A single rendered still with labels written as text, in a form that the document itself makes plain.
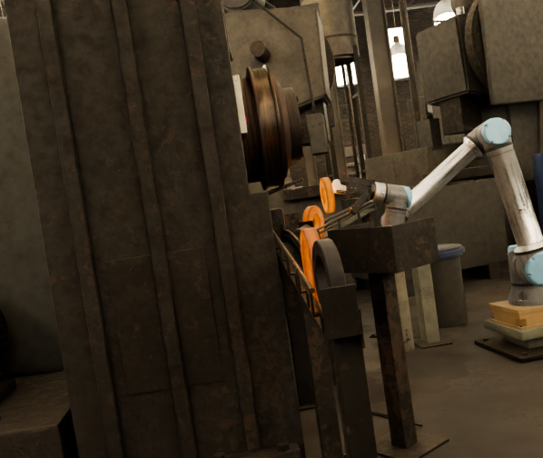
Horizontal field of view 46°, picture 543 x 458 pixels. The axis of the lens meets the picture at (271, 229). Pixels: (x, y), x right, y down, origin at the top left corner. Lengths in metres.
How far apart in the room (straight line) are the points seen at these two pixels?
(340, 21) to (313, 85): 6.32
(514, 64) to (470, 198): 1.45
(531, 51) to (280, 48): 2.19
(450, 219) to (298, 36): 1.81
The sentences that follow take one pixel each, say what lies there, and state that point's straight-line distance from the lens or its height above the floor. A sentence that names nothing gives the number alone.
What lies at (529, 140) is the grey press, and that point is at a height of 1.01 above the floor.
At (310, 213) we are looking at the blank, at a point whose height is 0.75.
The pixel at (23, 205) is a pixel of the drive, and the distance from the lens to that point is 2.84.
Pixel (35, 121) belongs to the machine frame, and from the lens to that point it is 2.07.
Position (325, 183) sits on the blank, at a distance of 2.72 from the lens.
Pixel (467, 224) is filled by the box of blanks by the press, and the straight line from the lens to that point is 4.90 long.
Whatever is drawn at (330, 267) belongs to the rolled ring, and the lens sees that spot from 1.31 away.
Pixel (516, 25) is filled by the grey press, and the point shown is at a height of 1.97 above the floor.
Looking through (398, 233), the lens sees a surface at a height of 0.69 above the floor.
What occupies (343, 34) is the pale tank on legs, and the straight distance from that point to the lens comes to 11.39.
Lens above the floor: 0.86
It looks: 3 degrees down
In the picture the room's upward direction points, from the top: 8 degrees counter-clockwise
